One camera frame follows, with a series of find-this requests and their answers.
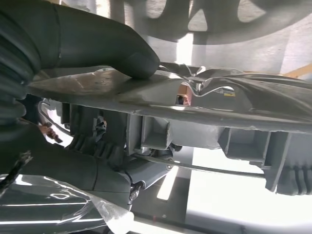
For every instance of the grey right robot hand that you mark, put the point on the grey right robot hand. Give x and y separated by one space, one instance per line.
85 38

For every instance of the person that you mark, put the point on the person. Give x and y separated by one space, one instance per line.
186 97

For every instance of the yellow tape outline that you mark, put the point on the yellow tape outline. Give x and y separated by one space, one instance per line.
300 71

